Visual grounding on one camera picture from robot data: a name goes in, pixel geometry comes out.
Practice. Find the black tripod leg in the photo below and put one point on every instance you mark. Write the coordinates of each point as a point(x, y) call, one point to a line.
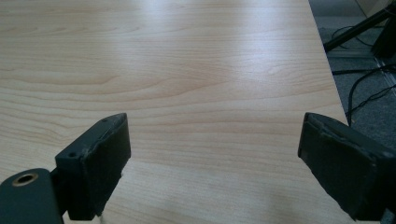
point(355, 31)

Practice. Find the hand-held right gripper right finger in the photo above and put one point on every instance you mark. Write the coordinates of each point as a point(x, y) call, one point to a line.
point(342, 168)

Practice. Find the black equipment base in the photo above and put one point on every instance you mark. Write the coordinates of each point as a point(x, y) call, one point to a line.
point(386, 40)

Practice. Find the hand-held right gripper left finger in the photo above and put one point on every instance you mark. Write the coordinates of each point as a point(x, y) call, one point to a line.
point(93, 168)

